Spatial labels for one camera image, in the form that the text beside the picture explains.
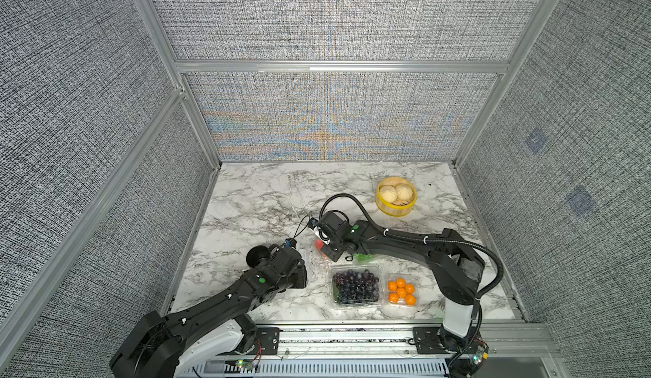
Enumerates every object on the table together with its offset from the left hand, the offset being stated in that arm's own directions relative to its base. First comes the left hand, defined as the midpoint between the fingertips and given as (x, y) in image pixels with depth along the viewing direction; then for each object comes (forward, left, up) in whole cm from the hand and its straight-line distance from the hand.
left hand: (311, 272), depth 83 cm
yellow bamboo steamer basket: (+25, -36, -1) cm, 43 cm away
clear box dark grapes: (-6, -14, +2) cm, 15 cm away
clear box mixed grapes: (+4, -18, 0) cm, 18 cm away
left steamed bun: (+29, -31, +3) cm, 43 cm away
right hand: (+11, -6, +3) cm, 13 cm away
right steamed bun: (+31, -38, +1) cm, 49 cm away
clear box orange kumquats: (-7, -29, -1) cm, 29 cm away
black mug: (+6, +18, +3) cm, 19 cm away
